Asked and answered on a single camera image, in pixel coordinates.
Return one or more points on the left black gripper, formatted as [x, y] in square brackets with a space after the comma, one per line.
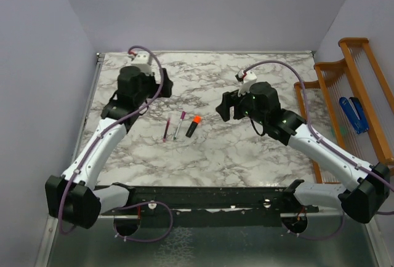
[168, 83]

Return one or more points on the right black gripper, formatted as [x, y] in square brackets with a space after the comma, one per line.
[230, 99]

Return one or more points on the red ink pen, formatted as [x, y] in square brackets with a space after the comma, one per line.
[168, 122]

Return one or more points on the white pen green tip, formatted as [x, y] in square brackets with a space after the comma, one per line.
[177, 129]

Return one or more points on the black orange highlighter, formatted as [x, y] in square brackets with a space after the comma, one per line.
[191, 129]

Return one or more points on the purple pen cap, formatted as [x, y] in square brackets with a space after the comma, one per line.
[182, 115]

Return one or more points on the orange highlighter cap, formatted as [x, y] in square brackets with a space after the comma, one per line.
[197, 119]

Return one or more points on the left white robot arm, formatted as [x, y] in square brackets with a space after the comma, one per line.
[117, 117]

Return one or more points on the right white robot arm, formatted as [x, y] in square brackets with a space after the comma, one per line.
[362, 187]

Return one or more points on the wooden rack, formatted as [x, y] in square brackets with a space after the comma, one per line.
[358, 75]

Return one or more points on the blue stapler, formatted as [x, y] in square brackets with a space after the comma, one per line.
[355, 114]

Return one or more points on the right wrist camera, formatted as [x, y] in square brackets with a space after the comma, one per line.
[246, 78]

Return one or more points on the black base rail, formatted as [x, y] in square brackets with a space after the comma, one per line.
[200, 207]

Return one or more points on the aluminium frame rail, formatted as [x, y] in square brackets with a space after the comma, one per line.
[69, 198]

